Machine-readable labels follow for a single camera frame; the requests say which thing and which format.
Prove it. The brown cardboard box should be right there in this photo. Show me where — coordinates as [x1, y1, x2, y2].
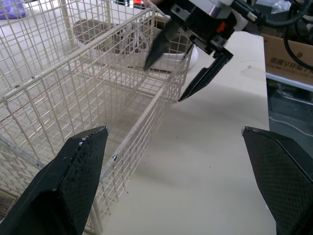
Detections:
[261, 33, 313, 86]

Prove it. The cream wire basket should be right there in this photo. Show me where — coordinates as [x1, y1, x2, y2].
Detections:
[0, 0, 194, 235]

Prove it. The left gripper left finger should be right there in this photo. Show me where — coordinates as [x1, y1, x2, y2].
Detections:
[0, 126, 109, 235]

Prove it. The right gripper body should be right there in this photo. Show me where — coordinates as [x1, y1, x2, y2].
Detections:
[170, 0, 236, 57]

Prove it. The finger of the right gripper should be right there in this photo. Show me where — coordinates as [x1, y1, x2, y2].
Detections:
[143, 19, 182, 72]
[178, 52, 234, 102]

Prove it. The purple plastic pack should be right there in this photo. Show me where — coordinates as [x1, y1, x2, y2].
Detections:
[0, 0, 27, 21]

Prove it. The white low sneaker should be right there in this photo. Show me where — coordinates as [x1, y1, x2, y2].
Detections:
[73, 18, 199, 73]

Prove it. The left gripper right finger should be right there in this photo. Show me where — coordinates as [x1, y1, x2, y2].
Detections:
[241, 126, 313, 235]

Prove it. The black cable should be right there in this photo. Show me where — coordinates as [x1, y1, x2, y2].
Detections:
[254, 0, 313, 28]

